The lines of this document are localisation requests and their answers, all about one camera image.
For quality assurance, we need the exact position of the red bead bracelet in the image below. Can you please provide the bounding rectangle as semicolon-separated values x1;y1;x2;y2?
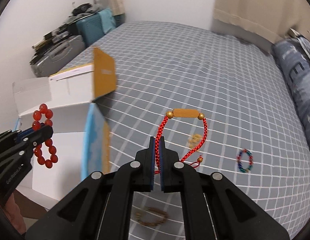
31;103;59;169

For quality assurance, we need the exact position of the brown wooden bead bracelet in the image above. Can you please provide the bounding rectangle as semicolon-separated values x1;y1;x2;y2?
134;205;170;228

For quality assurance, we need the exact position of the multicolour bead bracelet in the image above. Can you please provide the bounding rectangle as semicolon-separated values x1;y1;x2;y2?
236;148;254;173

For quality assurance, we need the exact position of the yellow amber bead bracelet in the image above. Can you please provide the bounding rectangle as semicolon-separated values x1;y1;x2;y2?
186;133;203;151

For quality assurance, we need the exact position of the red cord bracelet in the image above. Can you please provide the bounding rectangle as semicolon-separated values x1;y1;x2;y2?
153;107;209;176

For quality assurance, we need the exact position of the left hand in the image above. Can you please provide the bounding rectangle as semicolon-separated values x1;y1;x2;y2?
3;194;26;235

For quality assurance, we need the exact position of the blue yellow cardboard shoebox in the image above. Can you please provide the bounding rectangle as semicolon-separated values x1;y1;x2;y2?
13;48;116;208

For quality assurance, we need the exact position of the grey hard case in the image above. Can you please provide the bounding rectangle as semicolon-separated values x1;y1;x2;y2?
30;35;85;77

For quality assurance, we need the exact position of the grey checked bed sheet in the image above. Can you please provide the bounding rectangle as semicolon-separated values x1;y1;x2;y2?
95;22;310;238

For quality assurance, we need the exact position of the teal suitcase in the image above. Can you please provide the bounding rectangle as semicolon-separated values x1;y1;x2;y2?
75;8;116;47

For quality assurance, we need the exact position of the blue folded duvet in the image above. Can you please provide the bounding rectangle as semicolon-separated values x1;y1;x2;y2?
272;38;310;148

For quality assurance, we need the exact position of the patterned pillow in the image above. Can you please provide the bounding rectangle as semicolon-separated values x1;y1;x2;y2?
288;28;310;59

